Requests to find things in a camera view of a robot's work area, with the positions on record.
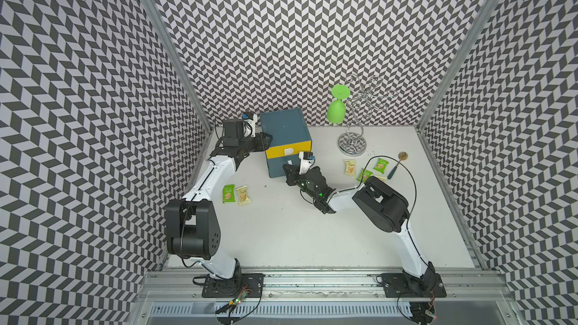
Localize green plastic wine glass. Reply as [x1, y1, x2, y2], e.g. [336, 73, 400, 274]
[327, 84, 351, 124]

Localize right base wiring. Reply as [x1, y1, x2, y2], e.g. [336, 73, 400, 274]
[396, 290, 438, 325]

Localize yellow-green cookie packet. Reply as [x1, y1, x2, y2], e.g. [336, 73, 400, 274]
[344, 159, 356, 177]
[236, 185, 251, 206]

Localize base wiring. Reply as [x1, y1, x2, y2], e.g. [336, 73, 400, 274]
[214, 285, 263, 325]
[396, 290, 438, 325]

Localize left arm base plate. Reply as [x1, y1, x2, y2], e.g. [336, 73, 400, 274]
[202, 273, 265, 299]

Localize left base wiring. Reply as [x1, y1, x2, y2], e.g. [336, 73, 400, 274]
[214, 285, 263, 325]

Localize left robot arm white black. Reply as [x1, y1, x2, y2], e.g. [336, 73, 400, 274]
[164, 120, 272, 281]

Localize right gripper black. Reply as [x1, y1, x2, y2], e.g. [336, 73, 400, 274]
[282, 162, 318, 200]

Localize green cookie packet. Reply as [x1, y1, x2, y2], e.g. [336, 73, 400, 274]
[373, 158, 389, 174]
[357, 169, 373, 183]
[222, 184, 236, 203]

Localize wooden spoon teal handle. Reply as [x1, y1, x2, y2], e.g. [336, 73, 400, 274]
[388, 151, 409, 179]

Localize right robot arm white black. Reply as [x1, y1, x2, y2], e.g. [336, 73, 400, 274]
[283, 164, 437, 291]

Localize yellow top drawer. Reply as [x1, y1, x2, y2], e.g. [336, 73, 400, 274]
[266, 140, 312, 159]

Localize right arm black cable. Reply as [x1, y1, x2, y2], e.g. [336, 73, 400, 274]
[360, 155, 418, 227]

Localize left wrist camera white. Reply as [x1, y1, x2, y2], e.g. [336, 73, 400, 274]
[242, 111, 258, 138]

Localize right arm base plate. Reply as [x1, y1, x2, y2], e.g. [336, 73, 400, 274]
[379, 273, 447, 299]

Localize teal drawer cabinet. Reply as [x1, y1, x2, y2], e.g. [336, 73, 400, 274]
[260, 108, 312, 178]

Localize chrome wire glass rack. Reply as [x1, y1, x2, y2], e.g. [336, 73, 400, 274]
[337, 74, 398, 156]

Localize aluminium front rail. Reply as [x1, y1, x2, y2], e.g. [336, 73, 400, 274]
[135, 267, 514, 302]

